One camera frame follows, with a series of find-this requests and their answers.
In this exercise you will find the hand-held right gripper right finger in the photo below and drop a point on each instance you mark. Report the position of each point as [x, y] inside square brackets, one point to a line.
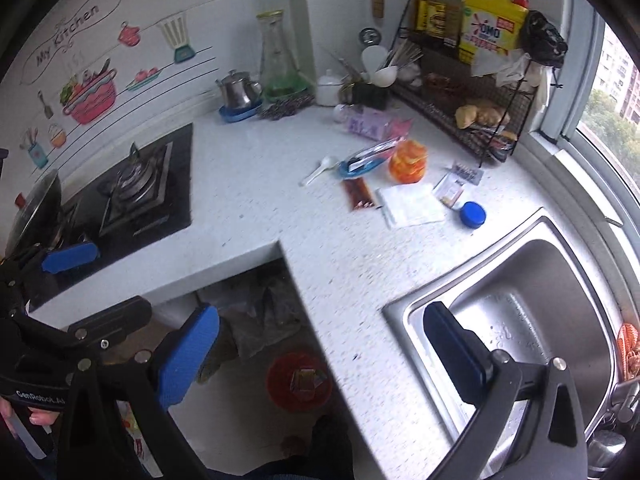
[452, 350]

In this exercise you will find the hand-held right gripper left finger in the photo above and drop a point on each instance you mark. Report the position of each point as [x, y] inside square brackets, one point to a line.
[187, 355]

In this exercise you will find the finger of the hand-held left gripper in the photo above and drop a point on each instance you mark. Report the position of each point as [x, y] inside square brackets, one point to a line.
[70, 257]
[115, 317]

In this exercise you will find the red plastic basin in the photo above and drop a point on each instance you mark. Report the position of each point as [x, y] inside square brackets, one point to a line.
[279, 385]

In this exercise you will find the yellow sauce packet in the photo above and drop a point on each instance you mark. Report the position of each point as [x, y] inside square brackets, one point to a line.
[305, 382]

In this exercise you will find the blue bottle cap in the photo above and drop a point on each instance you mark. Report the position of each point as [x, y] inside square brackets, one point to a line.
[472, 214]

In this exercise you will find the white napkin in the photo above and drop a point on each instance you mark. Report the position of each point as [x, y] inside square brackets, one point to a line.
[410, 205]

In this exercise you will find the small white sachet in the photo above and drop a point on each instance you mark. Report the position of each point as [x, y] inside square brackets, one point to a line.
[447, 190]

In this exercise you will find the silver blister pack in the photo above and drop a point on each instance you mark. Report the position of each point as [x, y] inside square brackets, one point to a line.
[467, 172]

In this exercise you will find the brown sauce packet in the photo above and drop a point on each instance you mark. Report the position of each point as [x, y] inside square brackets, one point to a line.
[357, 194]

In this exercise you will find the orange snack wrapper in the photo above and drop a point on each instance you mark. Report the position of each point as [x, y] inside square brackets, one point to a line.
[407, 162]

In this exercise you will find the person's left hand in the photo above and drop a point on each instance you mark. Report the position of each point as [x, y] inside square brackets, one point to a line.
[35, 416]

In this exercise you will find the black wok with lid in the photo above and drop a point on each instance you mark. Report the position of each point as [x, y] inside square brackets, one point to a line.
[35, 215]

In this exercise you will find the pile of clear plastic bags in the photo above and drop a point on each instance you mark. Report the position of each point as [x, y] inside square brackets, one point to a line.
[260, 320]

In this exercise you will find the colourful snack packets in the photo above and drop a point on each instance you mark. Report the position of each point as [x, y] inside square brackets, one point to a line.
[132, 430]

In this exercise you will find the stainless steel sink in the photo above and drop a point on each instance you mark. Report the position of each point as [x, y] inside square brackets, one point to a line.
[540, 280]

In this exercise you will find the black glass gas stove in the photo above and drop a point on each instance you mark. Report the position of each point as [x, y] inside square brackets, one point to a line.
[175, 200]

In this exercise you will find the orange net scrubber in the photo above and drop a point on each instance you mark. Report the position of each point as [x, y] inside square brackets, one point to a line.
[630, 350]

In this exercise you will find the steel faucet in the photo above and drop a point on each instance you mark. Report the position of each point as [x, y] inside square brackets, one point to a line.
[625, 402]

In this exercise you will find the steel cup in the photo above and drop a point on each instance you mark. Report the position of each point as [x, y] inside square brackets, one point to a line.
[606, 447]

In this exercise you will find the shiny foil wrapper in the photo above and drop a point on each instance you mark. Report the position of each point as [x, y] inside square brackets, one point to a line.
[375, 152]

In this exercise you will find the blue saucer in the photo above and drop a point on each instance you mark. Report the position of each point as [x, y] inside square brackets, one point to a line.
[235, 115]

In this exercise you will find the small white plastic spoon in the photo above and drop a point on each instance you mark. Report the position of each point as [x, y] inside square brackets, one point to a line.
[325, 164]

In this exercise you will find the steel teapot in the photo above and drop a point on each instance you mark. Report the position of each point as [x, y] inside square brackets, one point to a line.
[237, 91]

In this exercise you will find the dark scouring pad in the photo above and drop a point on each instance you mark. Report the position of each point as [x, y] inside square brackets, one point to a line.
[285, 109]

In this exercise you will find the dried red chillies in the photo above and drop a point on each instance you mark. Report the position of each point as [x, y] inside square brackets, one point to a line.
[440, 84]

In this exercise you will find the black utensil holder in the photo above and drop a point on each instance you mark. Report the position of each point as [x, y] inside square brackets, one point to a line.
[370, 95]

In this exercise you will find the green tray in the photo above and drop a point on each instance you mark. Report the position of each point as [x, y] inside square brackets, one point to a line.
[285, 92]

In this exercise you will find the white serving spoon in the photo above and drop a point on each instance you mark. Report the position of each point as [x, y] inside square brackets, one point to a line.
[385, 76]

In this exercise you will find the white hanging plastic bag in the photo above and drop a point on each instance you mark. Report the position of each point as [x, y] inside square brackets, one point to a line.
[505, 72]

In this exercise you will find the glass carafe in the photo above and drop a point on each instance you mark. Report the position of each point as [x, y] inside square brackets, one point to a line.
[277, 60]

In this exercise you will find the white lidded jar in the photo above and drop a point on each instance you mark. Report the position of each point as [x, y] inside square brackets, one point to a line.
[329, 91]

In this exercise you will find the bundle of chopsticks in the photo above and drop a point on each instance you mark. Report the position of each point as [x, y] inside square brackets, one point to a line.
[402, 57]

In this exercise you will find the window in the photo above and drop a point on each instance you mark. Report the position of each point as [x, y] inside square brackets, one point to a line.
[615, 100]

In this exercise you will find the white ladle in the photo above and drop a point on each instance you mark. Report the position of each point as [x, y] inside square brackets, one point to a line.
[374, 59]

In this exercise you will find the yellow detergent jug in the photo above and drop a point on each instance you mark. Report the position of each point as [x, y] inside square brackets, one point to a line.
[487, 30]

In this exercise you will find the round metal strainer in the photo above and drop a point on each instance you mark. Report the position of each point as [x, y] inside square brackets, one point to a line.
[369, 36]

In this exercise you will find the black plastic bag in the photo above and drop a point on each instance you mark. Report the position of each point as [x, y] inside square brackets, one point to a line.
[545, 37]

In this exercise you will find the dark sauce bottle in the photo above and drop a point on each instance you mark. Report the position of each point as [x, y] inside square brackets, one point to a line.
[454, 20]

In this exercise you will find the brown sauce bottle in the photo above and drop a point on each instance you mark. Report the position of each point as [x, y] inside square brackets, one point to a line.
[438, 17]

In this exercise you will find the kitchen cartoon wall sticker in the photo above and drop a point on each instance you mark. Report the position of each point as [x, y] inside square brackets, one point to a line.
[90, 95]

